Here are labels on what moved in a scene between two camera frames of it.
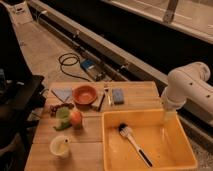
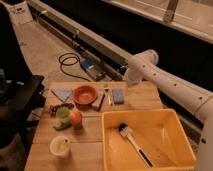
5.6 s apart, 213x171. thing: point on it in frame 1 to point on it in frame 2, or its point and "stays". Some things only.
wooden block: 95,105 stays
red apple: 76,119 stays
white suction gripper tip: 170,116 to 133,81
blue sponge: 118,95 stays
